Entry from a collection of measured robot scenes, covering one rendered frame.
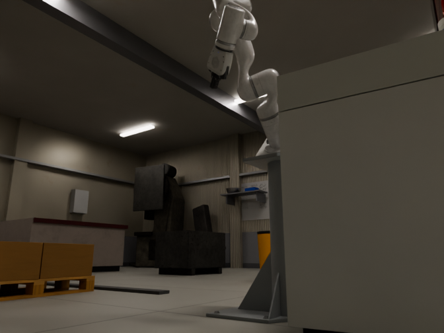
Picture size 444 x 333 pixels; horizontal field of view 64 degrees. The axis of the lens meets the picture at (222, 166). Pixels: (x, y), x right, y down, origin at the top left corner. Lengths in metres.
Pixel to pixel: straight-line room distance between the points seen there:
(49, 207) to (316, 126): 9.29
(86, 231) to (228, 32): 6.40
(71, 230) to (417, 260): 6.68
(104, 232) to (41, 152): 3.41
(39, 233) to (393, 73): 6.44
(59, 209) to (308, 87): 9.38
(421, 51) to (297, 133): 0.45
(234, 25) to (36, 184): 8.95
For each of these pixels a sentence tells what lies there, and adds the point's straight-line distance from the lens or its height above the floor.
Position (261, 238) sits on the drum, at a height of 0.49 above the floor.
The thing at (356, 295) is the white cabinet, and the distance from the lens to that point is 1.19.
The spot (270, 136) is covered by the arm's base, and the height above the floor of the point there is 0.93.
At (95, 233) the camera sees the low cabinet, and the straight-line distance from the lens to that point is 7.64.
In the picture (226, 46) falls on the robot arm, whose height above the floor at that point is 1.11.
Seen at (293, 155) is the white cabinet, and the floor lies 0.64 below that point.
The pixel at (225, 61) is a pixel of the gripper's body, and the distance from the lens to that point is 1.50.
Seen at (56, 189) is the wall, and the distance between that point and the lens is 10.32.
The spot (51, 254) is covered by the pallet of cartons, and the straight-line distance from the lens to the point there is 3.24.
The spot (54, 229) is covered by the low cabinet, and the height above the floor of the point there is 0.77.
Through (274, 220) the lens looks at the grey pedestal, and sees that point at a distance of 1.90.
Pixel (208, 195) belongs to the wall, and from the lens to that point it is 10.29.
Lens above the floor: 0.30
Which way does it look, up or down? 14 degrees up
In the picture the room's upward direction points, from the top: straight up
